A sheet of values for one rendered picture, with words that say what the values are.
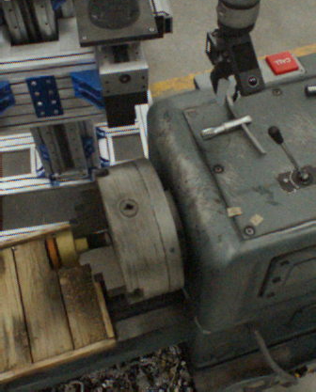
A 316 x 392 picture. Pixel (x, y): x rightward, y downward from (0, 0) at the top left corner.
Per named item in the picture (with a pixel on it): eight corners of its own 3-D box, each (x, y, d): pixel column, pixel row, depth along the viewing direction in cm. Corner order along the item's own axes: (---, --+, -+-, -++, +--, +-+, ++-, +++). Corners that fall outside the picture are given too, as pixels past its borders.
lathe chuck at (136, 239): (128, 192, 138) (128, 135, 109) (165, 304, 127) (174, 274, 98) (96, 200, 136) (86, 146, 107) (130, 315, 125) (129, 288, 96)
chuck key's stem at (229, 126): (203, 142, 109) (251, 126, 111) (204, 135, 107) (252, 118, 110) (198, 135, 110) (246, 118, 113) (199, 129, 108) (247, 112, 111)
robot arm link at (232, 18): (268, 5, 90) (225, 15, 88) (263, 26, 93) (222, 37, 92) (250, -20, 94) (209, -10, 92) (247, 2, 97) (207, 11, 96)
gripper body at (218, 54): (237, 47, 108) (244, -3, 98) (254, 74, 103) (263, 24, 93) (203, 55, 107) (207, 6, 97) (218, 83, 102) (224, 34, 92)
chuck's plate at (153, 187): (141, 188, 138) (143, 132, 109) (178, 299, 127) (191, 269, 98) (129, 192, 138) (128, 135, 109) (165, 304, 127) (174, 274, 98)
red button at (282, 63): (287, 56, 125) (288, 50, 123) (298, 72, 122) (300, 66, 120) (263, 62, 124) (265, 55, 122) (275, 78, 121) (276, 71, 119)
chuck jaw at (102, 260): (125, 238, 113) (141, 284, 106) (127, 249, 117) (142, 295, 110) (77, 252, 111) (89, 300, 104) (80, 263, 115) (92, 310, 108)
